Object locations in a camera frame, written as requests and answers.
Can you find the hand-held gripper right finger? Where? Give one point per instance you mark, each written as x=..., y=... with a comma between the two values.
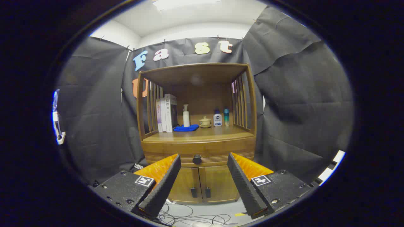
x=244, y=189

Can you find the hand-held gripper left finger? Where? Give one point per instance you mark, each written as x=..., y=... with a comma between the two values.
x=164, y=186

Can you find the wooden drawer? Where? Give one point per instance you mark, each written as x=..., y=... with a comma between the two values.
x=176, y=149

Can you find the black drawer knob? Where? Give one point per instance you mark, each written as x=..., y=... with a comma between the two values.
x=197, y=159

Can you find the wooden cabinet door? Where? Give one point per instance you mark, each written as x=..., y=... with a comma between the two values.
x=184, y=181
x=219, y=181

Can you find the wooden countertop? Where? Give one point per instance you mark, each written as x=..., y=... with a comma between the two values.
x=208, y=134

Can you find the wooden cabinet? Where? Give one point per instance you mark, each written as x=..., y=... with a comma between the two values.
x=202, y=75

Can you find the yellow tape strip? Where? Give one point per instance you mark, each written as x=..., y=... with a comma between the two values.
x=240, y=214

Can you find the blue folded cloth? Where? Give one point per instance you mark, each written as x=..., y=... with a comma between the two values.
x=186, y=128

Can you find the thin white book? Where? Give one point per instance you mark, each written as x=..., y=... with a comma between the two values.
x=163, y=115

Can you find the purple white book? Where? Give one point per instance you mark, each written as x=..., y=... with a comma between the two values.
x=158, y=115

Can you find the white pump bottle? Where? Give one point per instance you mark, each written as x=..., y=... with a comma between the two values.
x=186, y=118

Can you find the white book with dark cover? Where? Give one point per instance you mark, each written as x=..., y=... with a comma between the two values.
x=170, y=112

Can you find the white lotion bottle blue cap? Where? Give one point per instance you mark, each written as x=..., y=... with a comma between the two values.
x=217, y=119

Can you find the teal bottle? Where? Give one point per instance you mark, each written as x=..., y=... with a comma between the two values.
x=226, y=116

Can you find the beige lidded teacup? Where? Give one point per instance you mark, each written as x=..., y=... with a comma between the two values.
x=205, y=122

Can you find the white black striped object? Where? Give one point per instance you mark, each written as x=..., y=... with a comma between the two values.
x=331, y=170

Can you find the ceiling light panel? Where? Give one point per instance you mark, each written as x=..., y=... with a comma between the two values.
x=186, y=3

